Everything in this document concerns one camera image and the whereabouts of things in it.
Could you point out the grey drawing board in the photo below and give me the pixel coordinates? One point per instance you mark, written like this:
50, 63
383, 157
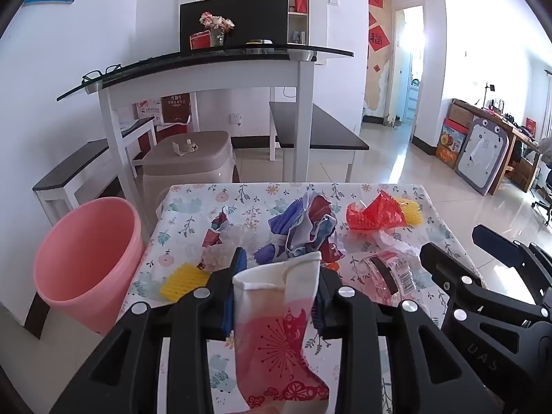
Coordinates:
481, 155

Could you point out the wooden desk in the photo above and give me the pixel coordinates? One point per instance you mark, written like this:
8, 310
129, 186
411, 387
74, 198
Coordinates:
522, 146

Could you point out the red tissue box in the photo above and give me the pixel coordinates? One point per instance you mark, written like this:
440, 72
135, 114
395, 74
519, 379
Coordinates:
200, 41

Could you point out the brown paper bag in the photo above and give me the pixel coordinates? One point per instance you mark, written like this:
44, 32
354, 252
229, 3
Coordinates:
177, 110

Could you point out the short black-top white bench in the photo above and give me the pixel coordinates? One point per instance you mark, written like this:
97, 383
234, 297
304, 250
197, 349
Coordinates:
319, 129

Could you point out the glass vase with flowers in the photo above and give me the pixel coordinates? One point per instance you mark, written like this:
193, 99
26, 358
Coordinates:
218, 26

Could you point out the clear crumpled plastic wrap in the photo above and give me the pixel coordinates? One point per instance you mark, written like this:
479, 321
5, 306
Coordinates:
392, 241
228, 243

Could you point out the white wall socket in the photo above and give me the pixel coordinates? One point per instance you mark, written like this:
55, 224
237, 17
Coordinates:
235, 119

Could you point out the red gift bag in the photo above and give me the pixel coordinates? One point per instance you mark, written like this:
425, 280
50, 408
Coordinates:
301, 4

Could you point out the red plastic bag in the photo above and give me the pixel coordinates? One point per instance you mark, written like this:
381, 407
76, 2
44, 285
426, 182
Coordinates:
379, 215

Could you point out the white red carton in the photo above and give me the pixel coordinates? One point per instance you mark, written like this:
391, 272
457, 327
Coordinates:
150, 110

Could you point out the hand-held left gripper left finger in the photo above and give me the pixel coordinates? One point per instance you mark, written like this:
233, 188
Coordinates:
240, 262

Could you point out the small photo frame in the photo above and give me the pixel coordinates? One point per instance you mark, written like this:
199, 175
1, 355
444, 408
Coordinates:
299, 36

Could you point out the small red paper decoration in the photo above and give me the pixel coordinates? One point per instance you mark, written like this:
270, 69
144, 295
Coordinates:
375, 0

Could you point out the black eyeglasses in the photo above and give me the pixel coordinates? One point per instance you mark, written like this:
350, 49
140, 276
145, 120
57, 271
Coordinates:
103, 71

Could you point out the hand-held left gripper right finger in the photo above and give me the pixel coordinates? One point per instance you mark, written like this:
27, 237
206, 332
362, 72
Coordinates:
320, 319

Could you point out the floral tablecloth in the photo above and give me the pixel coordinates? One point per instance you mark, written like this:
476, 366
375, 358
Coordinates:
194, 224

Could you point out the pink plastic bucket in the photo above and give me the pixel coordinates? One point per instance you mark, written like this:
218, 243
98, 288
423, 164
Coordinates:
86, 267

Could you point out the long black-top white bench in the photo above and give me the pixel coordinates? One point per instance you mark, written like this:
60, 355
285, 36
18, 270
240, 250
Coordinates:
73, 168

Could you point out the small white bottle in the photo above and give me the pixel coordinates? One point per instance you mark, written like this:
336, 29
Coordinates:
192, 145

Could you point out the small white card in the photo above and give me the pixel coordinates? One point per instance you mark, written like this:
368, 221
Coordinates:
177, 149

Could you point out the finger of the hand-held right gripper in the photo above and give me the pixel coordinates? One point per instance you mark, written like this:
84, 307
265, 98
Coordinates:
440, 263
500, 239

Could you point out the white glass-top table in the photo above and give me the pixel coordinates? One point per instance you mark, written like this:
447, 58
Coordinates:
302, 82

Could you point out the yellow white container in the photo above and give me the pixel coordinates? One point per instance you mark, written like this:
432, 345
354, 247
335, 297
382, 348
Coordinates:
258, 42

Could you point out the clear plastic wrapper with label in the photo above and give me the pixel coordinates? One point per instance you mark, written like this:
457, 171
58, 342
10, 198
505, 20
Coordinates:
384, 274

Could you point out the large red paper decoration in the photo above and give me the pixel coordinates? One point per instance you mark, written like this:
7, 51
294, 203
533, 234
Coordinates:
378, 39

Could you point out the beige plastic stool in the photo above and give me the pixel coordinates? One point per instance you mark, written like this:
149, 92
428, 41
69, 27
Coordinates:
202, 168

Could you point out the yellow foam net sleeve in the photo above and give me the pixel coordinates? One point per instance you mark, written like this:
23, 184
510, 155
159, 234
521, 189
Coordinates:
183, 280

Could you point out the purple cloth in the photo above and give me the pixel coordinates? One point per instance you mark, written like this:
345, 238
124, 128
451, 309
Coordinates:
282, 220

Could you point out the white papers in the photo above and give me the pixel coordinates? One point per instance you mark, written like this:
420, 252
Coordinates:
128, 125

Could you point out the black monitor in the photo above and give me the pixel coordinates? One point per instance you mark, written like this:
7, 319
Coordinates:
258, 17

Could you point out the red blue printed wrapper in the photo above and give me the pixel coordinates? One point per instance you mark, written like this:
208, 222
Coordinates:
215, 228
321, 211

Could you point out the fruit print cardboard box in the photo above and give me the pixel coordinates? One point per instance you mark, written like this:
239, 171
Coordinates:
450, 144

